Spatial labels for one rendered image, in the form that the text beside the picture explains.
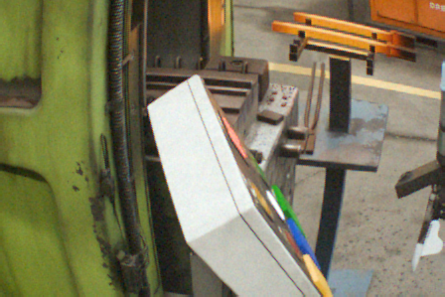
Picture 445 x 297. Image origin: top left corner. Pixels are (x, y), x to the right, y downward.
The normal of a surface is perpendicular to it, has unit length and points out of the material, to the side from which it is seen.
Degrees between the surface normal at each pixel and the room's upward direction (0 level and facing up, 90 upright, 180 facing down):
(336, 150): 0
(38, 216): 90
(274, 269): 90
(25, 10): 89
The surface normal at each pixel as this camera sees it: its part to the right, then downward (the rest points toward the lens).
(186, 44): -0.25, 0.43
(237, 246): 0.18, 0.43
